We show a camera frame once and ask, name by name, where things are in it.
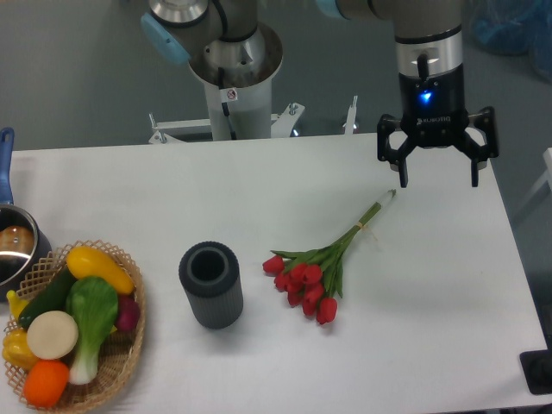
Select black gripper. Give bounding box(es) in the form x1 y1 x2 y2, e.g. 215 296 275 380
377 70 499 188

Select red tulip bouquet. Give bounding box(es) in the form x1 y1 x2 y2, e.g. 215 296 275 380
262 189 397 325

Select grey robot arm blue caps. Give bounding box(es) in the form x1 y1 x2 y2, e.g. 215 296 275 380
141 1 499 185

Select white furniture edge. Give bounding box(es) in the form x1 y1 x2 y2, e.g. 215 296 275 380
511 147 551 225

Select blue plastic bag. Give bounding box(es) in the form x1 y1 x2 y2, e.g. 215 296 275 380
469 1 551 82

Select black device at table edge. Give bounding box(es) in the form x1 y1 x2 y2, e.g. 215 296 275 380
519 349 552 395

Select dark grey ribbed vase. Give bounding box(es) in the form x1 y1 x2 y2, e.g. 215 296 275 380
179 241 243 329

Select red radish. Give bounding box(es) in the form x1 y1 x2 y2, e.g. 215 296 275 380
114 295 141 332

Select yellow squash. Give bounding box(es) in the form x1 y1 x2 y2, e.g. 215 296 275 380
66 246 135 295

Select green bok choy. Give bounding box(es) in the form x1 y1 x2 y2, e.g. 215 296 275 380
66 276 118 386

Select woven wicker basket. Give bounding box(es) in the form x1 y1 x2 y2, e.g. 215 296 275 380
4 240 146 413

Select green cucumber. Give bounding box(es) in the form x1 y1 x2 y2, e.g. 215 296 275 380
17 267 77 329

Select beige round slice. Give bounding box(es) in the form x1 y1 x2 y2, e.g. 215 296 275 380
27 310 78 360

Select yellow banana tip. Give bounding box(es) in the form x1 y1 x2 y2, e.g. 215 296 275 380
6 290 29 321

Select orange fruit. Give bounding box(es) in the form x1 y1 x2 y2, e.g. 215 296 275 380
23 360 69 408

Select yellow bell pepper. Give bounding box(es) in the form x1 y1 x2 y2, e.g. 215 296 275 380
2 329 39 371

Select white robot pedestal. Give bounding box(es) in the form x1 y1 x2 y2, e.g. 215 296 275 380
149 23 305 144

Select blue handled saucepan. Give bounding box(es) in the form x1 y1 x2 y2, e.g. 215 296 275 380
1 127 52 303

